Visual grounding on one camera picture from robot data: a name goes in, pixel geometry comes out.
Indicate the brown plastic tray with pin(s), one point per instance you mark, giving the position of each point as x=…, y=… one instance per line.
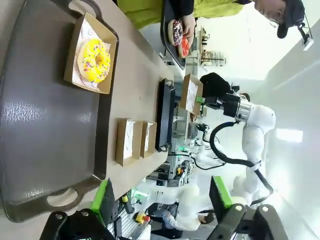
x=50, y=112

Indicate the person in lime jacket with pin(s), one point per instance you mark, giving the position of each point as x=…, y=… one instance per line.
x=150, y=10

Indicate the person in white shirt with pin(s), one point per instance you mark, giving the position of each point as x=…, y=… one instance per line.
x=180, y=220

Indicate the brown cardboard tray box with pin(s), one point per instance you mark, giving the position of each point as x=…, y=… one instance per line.
x=183, y=95
x=120, y=140
x=153, y=140
x=108, y=37

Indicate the right wrist camera unit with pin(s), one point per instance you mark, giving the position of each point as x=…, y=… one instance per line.
x=215, y=85

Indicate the black serving tray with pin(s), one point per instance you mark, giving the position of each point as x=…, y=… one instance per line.
x=166, y=37

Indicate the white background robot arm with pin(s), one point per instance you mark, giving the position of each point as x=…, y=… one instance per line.
x=205, y=155

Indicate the person's right forearm black sleeve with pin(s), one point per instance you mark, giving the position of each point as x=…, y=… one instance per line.
x=183, y=7

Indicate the white printed paper liner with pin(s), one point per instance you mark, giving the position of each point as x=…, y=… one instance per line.
x=130, y=137
x=147, y=137
x=86, y=27
x=193, y=95

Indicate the camera on black mount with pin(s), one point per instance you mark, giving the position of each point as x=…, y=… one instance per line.
x=306, y=41

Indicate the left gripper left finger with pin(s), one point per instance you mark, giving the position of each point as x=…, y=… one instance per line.
x=102, y=205

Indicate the chocolate donut colourful sprinkles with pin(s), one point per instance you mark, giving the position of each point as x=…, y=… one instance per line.
x=175, y=31

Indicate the aluminium frame workstation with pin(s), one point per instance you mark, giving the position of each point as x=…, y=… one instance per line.
x=175, y=155

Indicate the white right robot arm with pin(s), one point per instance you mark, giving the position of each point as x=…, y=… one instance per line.
x=257, y=140

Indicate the yellow sprinkled donut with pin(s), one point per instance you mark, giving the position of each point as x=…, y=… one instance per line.
x=93, y=72

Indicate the red glazed donut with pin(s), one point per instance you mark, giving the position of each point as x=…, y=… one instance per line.
x=185, y=50

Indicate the yellow red emergency stop button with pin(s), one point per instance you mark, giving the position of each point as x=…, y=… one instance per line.
x=141, y=217

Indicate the background shelf with items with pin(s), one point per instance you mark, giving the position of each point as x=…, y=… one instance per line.
x=210, y=55

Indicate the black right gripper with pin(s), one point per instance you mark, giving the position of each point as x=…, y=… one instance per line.
x=230, y=105

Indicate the person's right hand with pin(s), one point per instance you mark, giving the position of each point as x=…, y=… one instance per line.
x=188, y=25

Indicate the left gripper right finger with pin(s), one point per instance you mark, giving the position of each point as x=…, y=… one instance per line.
x=220, y=197

